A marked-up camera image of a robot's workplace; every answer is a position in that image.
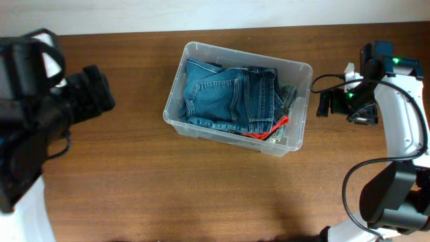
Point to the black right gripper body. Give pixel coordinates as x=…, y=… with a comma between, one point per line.
x=357, y=105

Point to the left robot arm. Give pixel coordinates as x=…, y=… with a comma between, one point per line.
x=23, y=209

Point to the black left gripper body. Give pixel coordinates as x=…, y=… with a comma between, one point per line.
x=83, y=100

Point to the light blue jeans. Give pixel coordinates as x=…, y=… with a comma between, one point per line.
x=288, y=94

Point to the black red grey garment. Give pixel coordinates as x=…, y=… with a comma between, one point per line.
x=282, y=122

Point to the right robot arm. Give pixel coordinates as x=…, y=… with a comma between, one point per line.
x=385, y=89

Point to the clear plastic storage bin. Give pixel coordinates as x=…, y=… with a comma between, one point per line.
x=288, y=73

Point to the dark blue jeans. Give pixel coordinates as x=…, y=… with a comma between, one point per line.
x=237, y=99

